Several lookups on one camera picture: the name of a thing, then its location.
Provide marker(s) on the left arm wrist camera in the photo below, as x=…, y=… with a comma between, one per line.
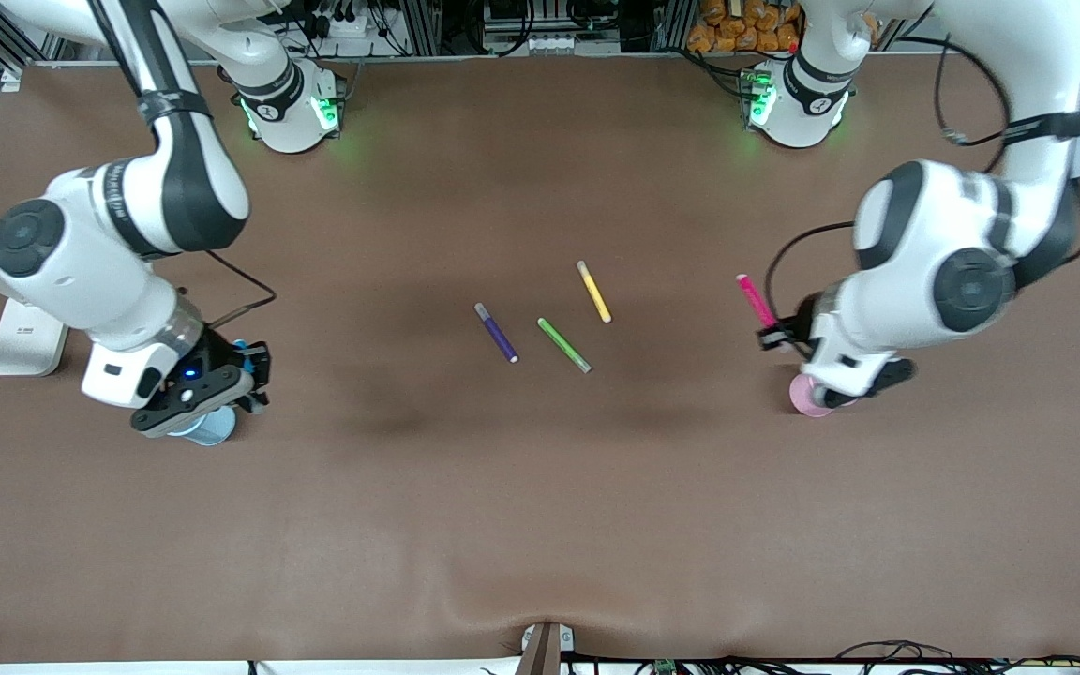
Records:
x=892, y=373

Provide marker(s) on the small white power strip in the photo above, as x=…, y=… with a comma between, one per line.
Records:
x=557, y=44

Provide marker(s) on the pile of orange objects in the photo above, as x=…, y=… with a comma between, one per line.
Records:
x=737, y=28

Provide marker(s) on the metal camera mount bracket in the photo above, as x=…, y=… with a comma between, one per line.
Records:
x=545, y=649

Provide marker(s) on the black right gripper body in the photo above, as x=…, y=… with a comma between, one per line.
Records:
x=217, y=351

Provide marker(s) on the light blue mesh cup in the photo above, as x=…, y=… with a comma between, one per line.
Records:
x=214, y=429

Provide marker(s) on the brown table mat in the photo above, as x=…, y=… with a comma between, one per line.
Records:
x=540, y=516

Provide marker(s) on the small green circuit board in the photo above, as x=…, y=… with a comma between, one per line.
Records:
x=665, y=667

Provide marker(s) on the white power strip with plugs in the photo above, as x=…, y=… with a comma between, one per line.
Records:
x=343, y=23

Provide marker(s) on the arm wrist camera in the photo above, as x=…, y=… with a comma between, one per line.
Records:
x=186, y=405
x=892, y=373

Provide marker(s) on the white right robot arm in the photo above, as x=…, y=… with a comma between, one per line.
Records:
x=81, y=253

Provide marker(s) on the green marker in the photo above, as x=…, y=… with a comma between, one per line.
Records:
x=563, y=345

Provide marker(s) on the pink mesh cup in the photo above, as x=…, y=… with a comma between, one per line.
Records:
x=802, y=398

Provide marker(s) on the yellow marker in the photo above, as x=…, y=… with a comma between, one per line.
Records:
x=593, y=292

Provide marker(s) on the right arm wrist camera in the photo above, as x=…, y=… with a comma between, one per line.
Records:
x=186, y=405

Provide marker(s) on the white desk lamp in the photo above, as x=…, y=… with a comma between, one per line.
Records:
x=24, y=347

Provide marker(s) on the purple marker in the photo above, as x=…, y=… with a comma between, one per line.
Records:
x=497, y=334

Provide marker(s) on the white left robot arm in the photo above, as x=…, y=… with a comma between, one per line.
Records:
x=924, y=244

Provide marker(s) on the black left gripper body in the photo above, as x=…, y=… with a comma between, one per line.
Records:
x=803, y=324

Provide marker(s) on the blue marker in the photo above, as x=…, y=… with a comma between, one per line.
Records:
x=242, y=352

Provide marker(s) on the pink marker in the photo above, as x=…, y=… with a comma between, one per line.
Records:
x=754, y=298

